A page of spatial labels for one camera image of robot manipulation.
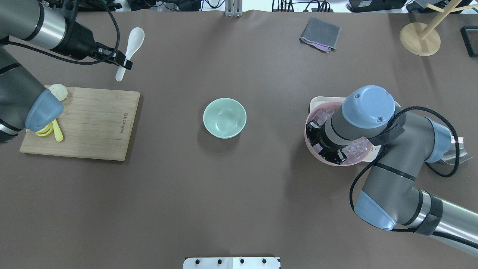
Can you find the lemon slice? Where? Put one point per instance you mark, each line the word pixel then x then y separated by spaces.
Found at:
pixel 46 131

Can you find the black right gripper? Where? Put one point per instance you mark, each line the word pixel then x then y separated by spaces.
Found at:
pixel 328 144

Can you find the mint green bowl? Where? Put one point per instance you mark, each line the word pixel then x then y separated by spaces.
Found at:
pixel 224 118

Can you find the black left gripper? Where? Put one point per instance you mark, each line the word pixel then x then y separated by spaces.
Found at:
pixel 77 40

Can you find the white lemon end piece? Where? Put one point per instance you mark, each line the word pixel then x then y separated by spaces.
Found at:
pixel 59 91

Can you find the white ceramic spoon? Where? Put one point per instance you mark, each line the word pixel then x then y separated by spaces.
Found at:
pixel 135 41

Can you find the pink bowl of ice cubes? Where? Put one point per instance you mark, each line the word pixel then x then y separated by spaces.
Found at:
pixel 358 149

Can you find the bamboo cutting board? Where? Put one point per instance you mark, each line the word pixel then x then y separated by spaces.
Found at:
pixel 96 124

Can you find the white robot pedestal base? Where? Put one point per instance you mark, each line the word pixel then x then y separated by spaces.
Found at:
pixel 232 263

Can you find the black laptop monitor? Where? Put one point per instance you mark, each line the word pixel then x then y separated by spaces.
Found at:
pixel 470 38

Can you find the steel ice scoop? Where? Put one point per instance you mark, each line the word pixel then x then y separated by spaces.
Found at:
pixel 449 157

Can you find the wooden cup tree stand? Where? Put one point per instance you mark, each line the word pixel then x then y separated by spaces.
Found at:
pixel 422 39

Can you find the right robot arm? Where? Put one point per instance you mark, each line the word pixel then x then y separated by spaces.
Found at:
pixel 409 137

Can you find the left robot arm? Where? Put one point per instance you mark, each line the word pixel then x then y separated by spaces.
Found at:
pixel 50 28

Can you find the yellow plastic knife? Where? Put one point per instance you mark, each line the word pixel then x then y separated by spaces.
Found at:
pixel 57 131

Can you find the grey folded cloth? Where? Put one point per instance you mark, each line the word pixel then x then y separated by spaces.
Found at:
pixel 321 35

